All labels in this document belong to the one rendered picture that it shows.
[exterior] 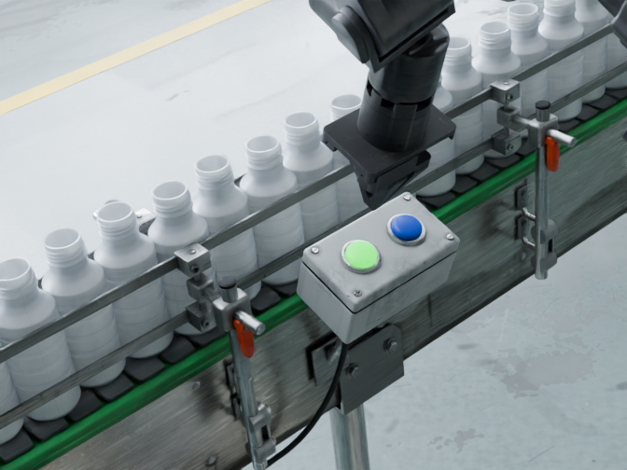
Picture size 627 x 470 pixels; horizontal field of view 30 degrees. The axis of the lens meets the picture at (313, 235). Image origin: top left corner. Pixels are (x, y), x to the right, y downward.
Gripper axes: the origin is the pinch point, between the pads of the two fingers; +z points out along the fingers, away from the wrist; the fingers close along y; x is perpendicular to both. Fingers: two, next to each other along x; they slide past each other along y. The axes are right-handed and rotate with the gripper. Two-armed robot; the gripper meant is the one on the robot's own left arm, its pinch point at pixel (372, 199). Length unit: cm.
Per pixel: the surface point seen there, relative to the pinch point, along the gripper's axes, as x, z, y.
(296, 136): -16.6, 9.6, -6.0
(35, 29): -267, 226, -114
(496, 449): -7, 130, -70
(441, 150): -10.8, 17.2, -24.3
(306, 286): -2.1, 12.3, 4.2
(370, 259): 1.6, 7.0, 0.2
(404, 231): 0.9, 7.0, -4.8
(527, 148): -8.5, 23.2, -39.0
